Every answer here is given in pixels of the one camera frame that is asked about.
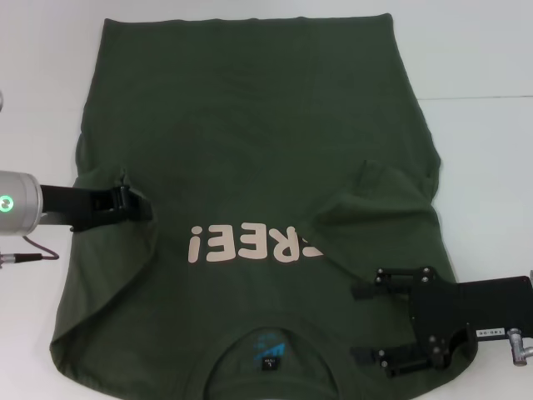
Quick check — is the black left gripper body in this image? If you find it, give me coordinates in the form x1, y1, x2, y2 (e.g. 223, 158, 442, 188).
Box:
39, 182, 122, 233

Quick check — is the dark red thin cable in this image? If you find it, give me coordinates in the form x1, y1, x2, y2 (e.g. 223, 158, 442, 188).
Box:
22, 234, 60, 262

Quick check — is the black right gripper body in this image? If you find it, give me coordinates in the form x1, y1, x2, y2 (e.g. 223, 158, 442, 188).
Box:
409, 266, 533, 371

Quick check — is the silver elbow cable connector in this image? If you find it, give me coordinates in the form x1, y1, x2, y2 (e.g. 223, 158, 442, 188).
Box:
508, 327, 533, 368

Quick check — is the dark green printed t-shirt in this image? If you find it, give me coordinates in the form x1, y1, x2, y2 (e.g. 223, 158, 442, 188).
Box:
48, 13, 480, 400

